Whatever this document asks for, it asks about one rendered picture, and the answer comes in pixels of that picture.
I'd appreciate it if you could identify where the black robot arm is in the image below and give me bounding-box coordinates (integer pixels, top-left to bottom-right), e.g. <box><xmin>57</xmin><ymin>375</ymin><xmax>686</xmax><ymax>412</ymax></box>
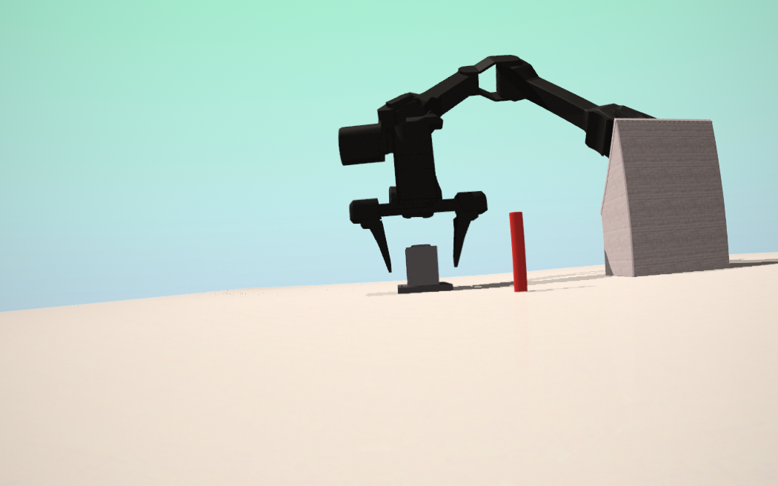
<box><xmin>338</xmin><ymin>55</ymin><xmax>656</xmax><ymax>166</ymax></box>

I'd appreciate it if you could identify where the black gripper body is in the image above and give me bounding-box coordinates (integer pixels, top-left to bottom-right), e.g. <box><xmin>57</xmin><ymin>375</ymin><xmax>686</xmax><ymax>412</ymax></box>
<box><xmin>349</xmin><ymin>154</ymin><xmax>488</xmax><ymax>224</ymax></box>

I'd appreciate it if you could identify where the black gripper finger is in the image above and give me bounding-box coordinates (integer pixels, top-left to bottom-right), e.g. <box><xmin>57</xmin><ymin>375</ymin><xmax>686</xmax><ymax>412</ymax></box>
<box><xmin>453</xmin><ymin>213</ymin><xmax>479</xmax><ymax>267</ymax></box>
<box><xmin>360</xmin><ymin>220</ymin><xmax>392</xmax><ymax>273</ymax></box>

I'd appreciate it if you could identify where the red peg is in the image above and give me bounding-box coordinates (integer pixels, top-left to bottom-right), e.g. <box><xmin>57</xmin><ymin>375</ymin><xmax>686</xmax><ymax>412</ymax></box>
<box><xmin>509</xmin><ymin>212</ymin><xmax>528</xmax><ymax>292</ymax></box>

